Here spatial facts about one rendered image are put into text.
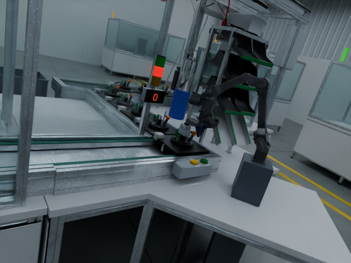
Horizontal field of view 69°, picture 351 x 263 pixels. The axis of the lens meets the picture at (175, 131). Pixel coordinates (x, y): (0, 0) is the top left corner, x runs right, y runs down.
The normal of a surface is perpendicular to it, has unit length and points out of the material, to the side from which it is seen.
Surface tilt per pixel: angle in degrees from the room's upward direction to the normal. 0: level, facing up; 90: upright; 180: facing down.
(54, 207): 0
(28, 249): 90
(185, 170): 90
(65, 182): 90
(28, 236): 90
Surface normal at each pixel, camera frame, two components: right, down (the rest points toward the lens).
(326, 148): -0.85, -0.06
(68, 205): 0.25, -0.92
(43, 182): 0.58, 0.39
